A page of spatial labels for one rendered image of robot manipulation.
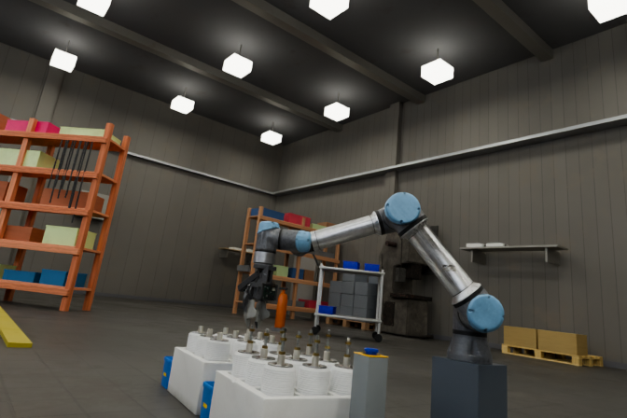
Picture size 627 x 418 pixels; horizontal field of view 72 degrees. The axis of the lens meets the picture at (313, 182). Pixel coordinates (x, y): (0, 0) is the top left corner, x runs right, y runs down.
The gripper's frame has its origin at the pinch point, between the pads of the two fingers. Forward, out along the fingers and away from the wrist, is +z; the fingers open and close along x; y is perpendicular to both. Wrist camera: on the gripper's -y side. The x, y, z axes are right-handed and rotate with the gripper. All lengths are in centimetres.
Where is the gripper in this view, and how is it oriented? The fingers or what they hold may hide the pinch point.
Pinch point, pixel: (251, 324)
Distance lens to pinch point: 157.7
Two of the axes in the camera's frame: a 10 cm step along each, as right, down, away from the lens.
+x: 7.0, 2.6, 6.7
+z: -1.1, 9.6, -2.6
